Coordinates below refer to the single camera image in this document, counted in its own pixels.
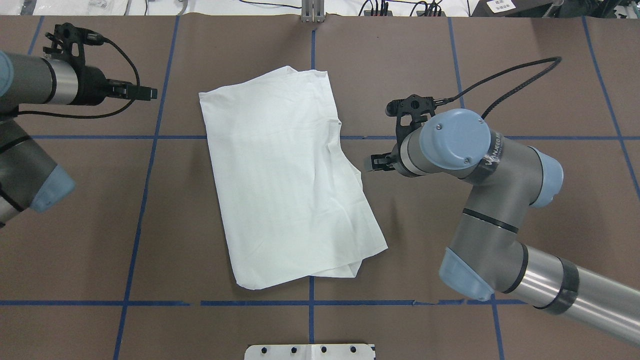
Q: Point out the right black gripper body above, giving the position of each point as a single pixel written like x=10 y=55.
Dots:
x=393 y=158

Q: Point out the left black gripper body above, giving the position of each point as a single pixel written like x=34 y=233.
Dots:
x=92 y=85

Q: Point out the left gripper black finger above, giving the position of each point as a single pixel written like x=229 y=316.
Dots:
x=125 y=90

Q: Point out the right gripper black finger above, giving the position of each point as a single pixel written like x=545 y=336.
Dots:
x=379 y=162

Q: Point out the white long-sleeve printed shirt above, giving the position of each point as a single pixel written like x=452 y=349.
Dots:
x=292 y=204

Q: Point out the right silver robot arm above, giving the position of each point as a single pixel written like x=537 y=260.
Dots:
x=507 y=178

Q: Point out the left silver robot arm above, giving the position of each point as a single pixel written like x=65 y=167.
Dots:
x=30 y=178

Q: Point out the grey aluminium frame post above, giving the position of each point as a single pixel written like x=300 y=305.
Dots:
x=313 y=11

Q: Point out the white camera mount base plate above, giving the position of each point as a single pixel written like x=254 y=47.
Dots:
x=323 y=351

